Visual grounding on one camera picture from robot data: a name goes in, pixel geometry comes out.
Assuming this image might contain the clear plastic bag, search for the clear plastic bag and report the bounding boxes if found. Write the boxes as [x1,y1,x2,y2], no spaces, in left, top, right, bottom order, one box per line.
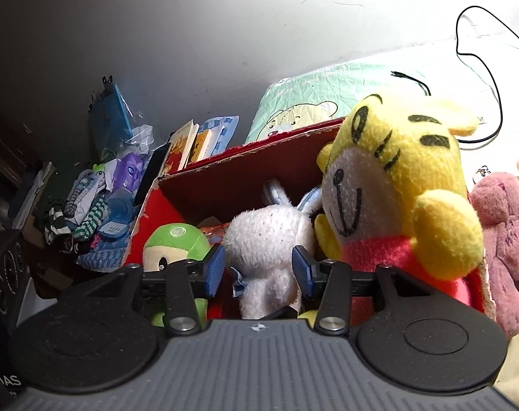
[123,124,154,155]

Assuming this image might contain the green white striped sock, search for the green white striped sock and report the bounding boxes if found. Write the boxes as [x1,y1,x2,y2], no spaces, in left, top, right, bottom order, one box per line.
[71,192,108,240]

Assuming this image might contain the white plush bunny blue ears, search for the white plush bunny blue ears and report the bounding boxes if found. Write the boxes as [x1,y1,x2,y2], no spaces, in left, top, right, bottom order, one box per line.
[223,180,324,320]

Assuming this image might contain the orange book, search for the orange book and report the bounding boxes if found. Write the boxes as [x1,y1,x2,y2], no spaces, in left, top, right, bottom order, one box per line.
[163,120,200,176]

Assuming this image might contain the thin black cable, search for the thin black cable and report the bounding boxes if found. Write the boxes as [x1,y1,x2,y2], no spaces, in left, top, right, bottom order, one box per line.
[392,6,519,146]

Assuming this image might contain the pink plush bear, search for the pink plush bear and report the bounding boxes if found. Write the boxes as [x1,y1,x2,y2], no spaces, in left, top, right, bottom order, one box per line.
[469,171,519,339]

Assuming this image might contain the blue plastic container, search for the blue plastic container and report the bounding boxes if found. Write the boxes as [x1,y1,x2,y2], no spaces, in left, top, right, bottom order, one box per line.
[99,197,129,240]

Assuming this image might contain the printed baby blanket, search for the printed baby blanket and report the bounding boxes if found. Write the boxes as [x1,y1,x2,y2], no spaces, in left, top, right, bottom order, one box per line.
[244,26,519,399]

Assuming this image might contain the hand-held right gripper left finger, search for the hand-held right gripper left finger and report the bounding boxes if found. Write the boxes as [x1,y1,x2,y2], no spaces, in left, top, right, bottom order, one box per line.
[58,244,227,337]

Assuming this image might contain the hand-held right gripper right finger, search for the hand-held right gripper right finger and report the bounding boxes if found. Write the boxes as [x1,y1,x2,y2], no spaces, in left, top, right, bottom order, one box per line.
[291,245,474,335]

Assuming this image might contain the black tablet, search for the black tablet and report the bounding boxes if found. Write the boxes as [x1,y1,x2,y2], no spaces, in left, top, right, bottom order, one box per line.
[133,143,170,206]

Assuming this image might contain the green plush toy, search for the green plush toy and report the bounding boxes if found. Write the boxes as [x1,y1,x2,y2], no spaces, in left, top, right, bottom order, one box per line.
[142,223,211,326]

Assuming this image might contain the red cardboard box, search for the red cardboard box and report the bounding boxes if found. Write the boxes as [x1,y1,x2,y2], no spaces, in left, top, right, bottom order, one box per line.
[123,117,497,324]

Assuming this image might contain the blue book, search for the blue book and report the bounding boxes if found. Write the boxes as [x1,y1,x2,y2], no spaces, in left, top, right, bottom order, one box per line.
[187,115,239,163]

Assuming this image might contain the blue knitted cloth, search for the blue knitted cloth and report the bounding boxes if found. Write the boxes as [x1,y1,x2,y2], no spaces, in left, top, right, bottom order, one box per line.
[77,231,136,272]

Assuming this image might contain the purple toy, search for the purple toy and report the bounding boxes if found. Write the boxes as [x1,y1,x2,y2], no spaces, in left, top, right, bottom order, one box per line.
[114,152,144,193]

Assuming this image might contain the yellow tiger plush toy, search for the yellow tiger plush toy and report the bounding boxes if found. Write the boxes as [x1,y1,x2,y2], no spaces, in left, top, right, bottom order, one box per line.
[298,88,487,322]

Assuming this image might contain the black white striped cloth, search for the black white striped cloth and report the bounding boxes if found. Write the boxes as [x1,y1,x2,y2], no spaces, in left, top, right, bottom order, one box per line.
[43,208,72,245]

